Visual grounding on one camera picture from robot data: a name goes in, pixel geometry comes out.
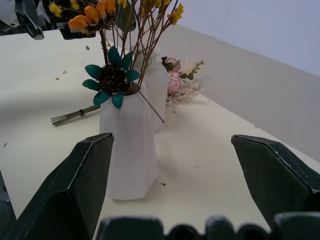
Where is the teal flower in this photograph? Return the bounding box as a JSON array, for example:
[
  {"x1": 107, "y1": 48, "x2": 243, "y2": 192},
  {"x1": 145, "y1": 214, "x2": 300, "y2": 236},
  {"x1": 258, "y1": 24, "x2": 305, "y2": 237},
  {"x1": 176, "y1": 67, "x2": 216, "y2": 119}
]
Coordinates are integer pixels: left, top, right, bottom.
[{"x1": 50, "y1": 55, "x2": 205, "y2": 129}]

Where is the yellow orange teal sunflower bouquet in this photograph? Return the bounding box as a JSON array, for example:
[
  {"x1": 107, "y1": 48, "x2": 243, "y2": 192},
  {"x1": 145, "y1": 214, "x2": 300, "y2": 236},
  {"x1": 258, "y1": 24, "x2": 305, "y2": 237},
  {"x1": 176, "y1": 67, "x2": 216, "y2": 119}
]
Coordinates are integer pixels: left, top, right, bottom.
[{"x1": 48, "y1": 0, "x2": 185, "y2": 126}]

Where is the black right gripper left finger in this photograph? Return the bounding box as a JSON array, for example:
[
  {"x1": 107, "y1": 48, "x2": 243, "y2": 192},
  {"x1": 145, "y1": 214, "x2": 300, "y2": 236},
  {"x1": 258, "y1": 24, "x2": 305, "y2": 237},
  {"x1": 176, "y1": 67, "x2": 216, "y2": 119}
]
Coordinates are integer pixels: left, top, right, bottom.
[{"x1": 0, "y1": 132, "x2": 115, "y2": 240}]

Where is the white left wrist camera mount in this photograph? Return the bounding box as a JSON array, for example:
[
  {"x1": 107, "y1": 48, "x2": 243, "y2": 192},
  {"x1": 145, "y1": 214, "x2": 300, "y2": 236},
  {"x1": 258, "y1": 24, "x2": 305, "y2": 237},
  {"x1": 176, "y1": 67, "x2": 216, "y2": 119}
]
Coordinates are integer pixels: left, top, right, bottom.
[{"x1": 0, "y1": 0, "x2": 20, "y2": 29}]

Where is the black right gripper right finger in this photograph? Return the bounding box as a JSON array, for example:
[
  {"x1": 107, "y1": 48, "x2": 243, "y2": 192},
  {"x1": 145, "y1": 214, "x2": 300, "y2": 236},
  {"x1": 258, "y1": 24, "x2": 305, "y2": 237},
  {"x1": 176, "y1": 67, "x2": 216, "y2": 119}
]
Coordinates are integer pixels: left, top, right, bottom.
[{"x1": 230, "y1": 134, "x2": 320, "y2": 230}]

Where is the white rounded vase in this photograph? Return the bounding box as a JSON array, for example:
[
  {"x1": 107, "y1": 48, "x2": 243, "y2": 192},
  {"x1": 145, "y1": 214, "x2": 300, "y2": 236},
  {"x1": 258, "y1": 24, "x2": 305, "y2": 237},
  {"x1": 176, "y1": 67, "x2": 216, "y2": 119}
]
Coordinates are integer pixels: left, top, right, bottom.
[{"x1": 139, "y1": 48, "x2": 169, "y2": 134}]

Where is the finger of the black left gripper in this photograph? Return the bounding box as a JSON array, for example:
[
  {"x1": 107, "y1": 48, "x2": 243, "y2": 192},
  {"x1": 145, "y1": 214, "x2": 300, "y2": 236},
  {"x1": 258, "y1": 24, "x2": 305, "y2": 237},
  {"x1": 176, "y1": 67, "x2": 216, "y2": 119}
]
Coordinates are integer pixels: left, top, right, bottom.
[{"x1": 49, "y1": 9, "x2": 97, "y2": 40}]

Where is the tall white faceted vase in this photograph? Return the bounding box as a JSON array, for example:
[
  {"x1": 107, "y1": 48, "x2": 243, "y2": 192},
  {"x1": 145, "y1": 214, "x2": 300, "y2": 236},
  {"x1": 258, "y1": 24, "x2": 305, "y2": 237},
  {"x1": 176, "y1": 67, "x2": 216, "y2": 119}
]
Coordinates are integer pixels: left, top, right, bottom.
[{"x1": 99, "y1": 81, "x2": 160, "y2": 201}]

